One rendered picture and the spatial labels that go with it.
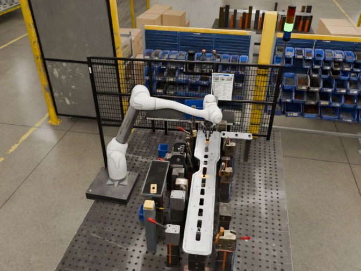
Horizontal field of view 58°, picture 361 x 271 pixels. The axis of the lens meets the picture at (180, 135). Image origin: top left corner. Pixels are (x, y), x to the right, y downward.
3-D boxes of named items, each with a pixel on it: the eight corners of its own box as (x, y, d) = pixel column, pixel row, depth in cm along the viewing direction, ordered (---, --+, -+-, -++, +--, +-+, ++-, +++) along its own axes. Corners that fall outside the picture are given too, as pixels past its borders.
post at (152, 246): (156, 253, 235) (153, 210, 210) (145, 251, 236) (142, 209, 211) (158, 244, 241) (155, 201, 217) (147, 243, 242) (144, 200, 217)
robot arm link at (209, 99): (201, 109, 282) (205, 116, 272) (201, 93, 274) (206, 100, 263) (213, 107, 284) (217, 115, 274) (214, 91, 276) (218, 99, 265)
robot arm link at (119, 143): (104, 163, 292) (103, 149, 310) (121, 167, 299) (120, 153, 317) (136, 88, 260) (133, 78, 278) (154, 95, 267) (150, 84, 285)
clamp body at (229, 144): (233, 177, 303) (237, 147, 283) (221, 176, 304) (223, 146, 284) (233, 171, 310) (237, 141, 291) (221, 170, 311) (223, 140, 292)
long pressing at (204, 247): (216, 256, 200) (216, 255, 199) (179, 252, 202) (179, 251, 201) (221, 132, 313) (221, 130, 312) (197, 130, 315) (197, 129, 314)
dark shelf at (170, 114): (234, 125, 321) (235, 122, 319) (144, 119, 330) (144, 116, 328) (234, 114, 339) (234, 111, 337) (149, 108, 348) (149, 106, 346)
